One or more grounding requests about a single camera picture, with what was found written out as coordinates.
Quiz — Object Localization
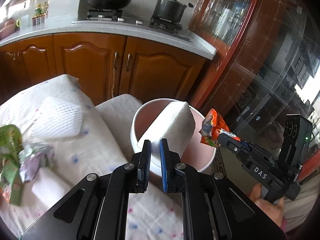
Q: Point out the red orange snack wrapper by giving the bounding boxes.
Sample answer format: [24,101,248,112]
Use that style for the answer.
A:
[199,108,240,148]

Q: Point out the white sponge block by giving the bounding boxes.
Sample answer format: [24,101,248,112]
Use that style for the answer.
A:
[31,167,72,208]
[136,101,195,158]

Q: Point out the grey plastic wrapper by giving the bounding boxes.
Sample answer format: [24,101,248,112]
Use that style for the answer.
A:
[18,142,55,183]

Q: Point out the white foam fruit net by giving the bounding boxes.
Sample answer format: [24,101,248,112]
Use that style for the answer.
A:
[11,95,84,139]

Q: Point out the green drink pouch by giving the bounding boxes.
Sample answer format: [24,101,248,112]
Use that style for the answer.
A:
[1,125,23,206]

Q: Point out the pink white trash bin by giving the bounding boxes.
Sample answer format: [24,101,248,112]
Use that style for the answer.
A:
[130,98,216,178]

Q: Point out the person's right hand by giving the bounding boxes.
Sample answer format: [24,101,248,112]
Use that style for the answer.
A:
[248,183,285,229]

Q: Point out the glass display cabinet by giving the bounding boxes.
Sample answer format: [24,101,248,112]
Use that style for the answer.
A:
[189,0,319,181]

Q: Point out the gas stove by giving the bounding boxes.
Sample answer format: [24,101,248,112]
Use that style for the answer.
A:
[72,9,190,42]

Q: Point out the lower wooden cabinets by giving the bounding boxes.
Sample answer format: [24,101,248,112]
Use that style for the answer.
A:
[1,33,206,105]

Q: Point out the black stock pot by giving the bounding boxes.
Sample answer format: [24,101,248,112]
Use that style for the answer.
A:
[152,0,194,24]

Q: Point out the pink basin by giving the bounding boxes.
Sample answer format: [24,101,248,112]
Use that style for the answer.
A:
[0,18,18,40]

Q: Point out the seasoning bottles group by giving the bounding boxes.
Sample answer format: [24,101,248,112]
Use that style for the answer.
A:
[31,2,48,26]

